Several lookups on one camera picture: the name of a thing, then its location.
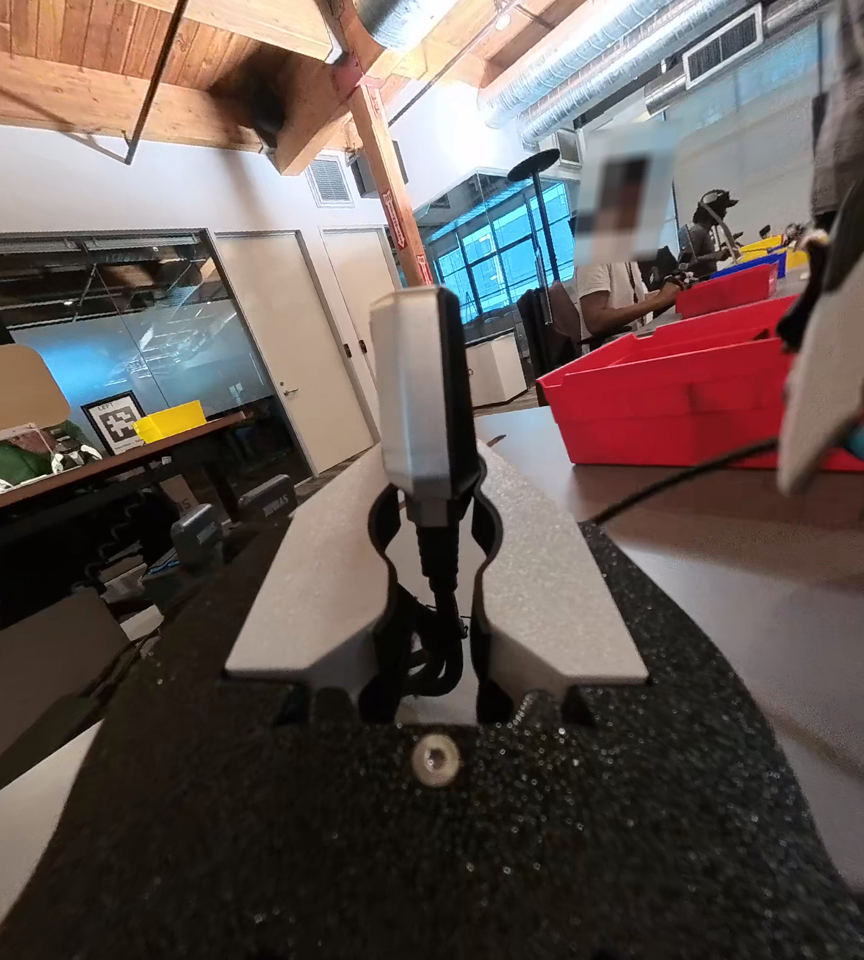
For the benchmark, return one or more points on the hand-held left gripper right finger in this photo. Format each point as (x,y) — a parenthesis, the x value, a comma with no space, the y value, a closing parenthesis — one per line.
(559,600)

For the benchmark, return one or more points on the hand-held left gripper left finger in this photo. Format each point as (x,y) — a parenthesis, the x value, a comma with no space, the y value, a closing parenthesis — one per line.
(304,600)

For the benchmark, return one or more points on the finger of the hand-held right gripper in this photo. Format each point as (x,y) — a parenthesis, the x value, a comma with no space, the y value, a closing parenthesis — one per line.
(822,390)

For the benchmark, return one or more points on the red plastic bin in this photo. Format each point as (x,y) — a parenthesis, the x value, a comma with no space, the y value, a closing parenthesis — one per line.
(732,292)
(664,405)

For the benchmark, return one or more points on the small yellow plastic bin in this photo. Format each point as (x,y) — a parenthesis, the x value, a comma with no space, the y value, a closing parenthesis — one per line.
(173,420)
(797,259)
(766,244)

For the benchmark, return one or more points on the dark blue plastic bin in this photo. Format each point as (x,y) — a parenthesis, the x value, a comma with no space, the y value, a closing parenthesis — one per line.
(762,264)

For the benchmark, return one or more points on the dark grey hard case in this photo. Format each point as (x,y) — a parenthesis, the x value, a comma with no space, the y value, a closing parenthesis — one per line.
(267,499)
(196,536)

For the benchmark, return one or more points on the brown-edged work table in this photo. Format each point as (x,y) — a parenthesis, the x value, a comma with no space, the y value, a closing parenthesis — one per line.
(139,452)

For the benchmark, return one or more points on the white cabinet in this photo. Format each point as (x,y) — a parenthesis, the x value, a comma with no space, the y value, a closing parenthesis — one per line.
(496,371)

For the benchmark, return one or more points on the white door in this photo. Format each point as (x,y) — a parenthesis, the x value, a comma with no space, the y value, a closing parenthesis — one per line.
(289,360)
(349,300)

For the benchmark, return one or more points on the framed tag sign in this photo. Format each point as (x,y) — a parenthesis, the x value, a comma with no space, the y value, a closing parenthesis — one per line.
(113,424)

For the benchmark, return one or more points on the dark office chair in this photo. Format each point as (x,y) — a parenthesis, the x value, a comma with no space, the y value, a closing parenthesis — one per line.
(544,322)

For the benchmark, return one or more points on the silver ceiling duct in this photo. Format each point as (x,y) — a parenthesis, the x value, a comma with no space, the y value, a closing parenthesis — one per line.
(589,67)
(402,19)

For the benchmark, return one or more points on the wall air vent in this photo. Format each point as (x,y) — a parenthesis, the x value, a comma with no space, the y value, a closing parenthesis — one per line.
(331,180)

